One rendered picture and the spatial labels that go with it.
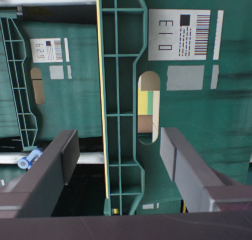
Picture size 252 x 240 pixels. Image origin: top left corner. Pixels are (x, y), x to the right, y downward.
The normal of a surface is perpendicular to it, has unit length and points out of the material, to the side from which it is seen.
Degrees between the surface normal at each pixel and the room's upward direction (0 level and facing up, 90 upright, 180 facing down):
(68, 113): 92
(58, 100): 95
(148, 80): 92
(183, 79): 97
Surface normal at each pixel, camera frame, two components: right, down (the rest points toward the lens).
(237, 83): 0.16, 0.27
